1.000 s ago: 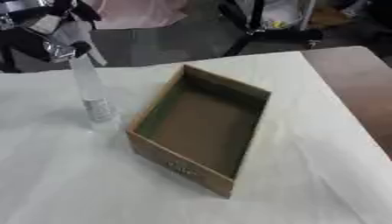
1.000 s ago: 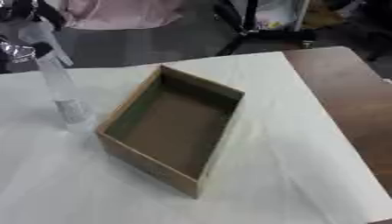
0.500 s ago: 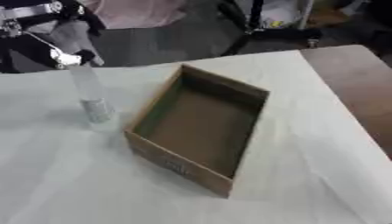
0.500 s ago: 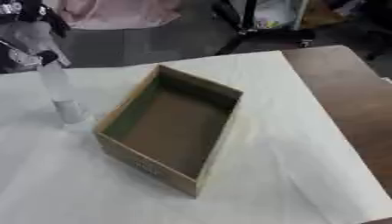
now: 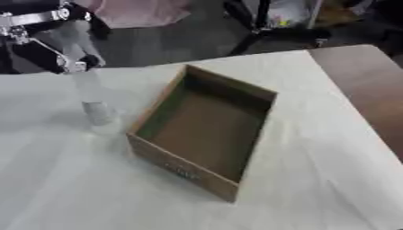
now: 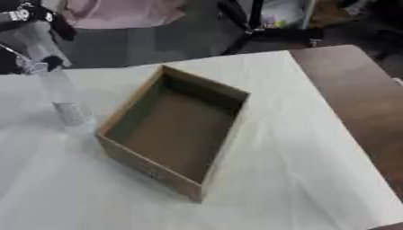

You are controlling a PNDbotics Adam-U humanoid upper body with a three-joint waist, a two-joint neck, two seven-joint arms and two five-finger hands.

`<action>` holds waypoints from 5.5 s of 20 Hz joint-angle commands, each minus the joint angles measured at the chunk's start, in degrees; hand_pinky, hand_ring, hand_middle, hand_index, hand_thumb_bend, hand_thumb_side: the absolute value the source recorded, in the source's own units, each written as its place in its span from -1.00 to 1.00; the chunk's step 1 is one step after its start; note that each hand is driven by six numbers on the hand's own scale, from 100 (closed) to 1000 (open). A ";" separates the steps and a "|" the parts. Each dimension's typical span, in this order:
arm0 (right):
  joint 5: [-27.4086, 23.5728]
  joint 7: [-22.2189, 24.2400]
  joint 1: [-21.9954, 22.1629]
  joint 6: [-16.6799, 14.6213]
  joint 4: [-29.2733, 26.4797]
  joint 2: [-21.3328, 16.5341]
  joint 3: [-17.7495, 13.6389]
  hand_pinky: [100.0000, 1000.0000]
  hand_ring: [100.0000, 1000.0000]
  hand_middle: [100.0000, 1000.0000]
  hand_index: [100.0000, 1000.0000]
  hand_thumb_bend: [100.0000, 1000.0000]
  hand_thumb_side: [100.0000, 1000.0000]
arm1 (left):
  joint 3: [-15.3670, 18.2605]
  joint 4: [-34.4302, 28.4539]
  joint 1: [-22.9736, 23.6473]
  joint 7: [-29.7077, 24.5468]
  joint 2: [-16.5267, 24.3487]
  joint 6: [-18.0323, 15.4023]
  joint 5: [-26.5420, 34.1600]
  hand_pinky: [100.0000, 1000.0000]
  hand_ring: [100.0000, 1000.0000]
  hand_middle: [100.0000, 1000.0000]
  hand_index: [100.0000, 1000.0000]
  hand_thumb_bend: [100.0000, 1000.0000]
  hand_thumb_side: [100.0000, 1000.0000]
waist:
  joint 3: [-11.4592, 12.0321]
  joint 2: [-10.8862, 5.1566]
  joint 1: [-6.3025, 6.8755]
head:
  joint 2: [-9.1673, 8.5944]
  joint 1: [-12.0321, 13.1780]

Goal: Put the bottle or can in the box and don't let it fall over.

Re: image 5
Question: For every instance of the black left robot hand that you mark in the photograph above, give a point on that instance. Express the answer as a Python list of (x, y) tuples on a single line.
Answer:
[(36, 55)]

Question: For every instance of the clear plastic bottle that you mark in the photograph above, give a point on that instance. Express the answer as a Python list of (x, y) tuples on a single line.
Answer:
[(90, 86)]

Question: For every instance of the tan cardboard box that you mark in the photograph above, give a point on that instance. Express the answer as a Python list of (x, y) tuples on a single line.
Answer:
[(210, 134)]

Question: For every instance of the pink cloth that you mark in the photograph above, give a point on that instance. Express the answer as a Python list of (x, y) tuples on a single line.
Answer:
[(139, 12)]

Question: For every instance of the black tripod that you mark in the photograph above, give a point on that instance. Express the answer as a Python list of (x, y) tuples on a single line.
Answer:
[(262, 31)]

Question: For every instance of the white plastic bag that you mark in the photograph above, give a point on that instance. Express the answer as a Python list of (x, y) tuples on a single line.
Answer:
[(288, 13)]

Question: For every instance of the brown bag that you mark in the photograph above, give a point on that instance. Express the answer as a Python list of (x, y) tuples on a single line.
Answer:
[(338, 13)]

